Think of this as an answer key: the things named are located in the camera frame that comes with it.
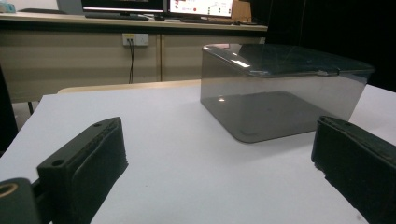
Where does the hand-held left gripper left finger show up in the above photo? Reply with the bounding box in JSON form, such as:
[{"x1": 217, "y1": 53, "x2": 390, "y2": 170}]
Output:
[{"x1": 36, "y1": 116, "x2": 130, "y2": 224}]

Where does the white wall socket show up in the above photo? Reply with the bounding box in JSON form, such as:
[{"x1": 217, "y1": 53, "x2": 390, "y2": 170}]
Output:
[{"x1": 121, "y1": 33, "x2": 149, "y2": 48}]

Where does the transparent grey storage box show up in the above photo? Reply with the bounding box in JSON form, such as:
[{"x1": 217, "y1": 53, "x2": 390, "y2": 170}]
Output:
[{"x1": 200, "y1": 43, "x2": 376, "y2": 145}]

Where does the teal tissue pack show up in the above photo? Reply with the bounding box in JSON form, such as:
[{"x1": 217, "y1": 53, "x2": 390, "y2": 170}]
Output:
[{"x1": 0, "y1": 1, "x2": 17, "y2": 14}]

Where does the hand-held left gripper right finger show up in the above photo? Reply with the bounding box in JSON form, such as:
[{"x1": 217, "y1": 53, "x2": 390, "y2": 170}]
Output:
[{"x1": 310, "y1": 115, "x2": 396, "y2": 224}]

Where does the dark computer monitor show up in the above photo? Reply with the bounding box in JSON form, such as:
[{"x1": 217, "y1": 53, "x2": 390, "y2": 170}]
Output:
[{"x1": 81, "y1": 0, "x2": 166, "y2": 15}]

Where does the black keyboard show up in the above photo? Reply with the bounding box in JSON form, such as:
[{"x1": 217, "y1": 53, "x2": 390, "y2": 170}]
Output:
[
  {"x1": 179, "y1": 17, "x2": 241, "y2": 26},
  {"x1": 84, "y1": 12, "x2": 150, "y2": 21}
]

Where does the black power cable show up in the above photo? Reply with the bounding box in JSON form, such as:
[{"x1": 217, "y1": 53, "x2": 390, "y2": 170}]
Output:
[{"x1": 126, "y1": 38, "x2": 135, "y2": 85}]

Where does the lit computer monitor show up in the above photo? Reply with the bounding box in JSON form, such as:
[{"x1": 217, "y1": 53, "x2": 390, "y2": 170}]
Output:
[{"x1": 167, "y1": 0, "x2": 234, "y2": 19}]

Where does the black curtain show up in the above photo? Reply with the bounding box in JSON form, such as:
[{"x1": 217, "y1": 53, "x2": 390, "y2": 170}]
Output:
[{"x1": 264, "y1": 0, "x2": 396, "y2": 93}]

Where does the brown cardboard box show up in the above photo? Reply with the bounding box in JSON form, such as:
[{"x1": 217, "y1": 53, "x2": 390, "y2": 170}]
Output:
[{"x1": 231, "y1": 0, "x2": 252, "y2": 23}]

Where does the long beige desk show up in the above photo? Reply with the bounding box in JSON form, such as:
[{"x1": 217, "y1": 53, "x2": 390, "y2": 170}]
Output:
[{"x1": 0, "y1": 12, "x2": 269, "y2": 105}]

